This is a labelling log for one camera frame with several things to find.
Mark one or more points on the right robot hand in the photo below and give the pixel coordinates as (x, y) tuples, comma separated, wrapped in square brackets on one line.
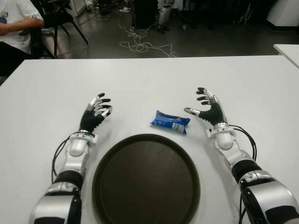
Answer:
[(216, 113)]

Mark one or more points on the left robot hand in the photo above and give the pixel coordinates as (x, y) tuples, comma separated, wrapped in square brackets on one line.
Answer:
[(90, 120)]

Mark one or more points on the blue Oreo cookie pack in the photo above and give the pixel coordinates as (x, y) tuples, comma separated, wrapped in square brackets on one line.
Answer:
[(169, 121)]

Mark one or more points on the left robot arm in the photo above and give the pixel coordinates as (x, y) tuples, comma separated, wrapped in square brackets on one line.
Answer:
[(70, 168)]

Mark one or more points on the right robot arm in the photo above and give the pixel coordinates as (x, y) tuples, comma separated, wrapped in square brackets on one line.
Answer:
[(247, 168)]

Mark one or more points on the round dark brown tray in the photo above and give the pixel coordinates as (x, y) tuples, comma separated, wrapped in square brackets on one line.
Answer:
[(146, 179)]

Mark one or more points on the white side table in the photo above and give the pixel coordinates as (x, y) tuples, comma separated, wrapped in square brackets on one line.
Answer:
[(288, 52)]

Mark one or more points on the black office chair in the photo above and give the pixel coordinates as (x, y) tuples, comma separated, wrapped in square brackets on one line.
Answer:
[(58, 16)]

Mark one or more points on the silver humanoid robot leg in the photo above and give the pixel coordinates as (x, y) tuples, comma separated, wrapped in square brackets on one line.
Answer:
[(163, 14)]

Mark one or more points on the white power strip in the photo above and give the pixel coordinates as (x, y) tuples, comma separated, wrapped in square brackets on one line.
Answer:
[(125, 9)]

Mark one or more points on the person in white shirt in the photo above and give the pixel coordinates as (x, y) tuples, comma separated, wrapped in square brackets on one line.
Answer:
[(16, 25)]

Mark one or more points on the black wheeled cabinet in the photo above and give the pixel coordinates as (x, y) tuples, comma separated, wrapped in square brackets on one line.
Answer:
[(146, 14)]

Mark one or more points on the white cabinet with black base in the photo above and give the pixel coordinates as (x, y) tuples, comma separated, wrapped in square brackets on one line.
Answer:
[(285, 11)]

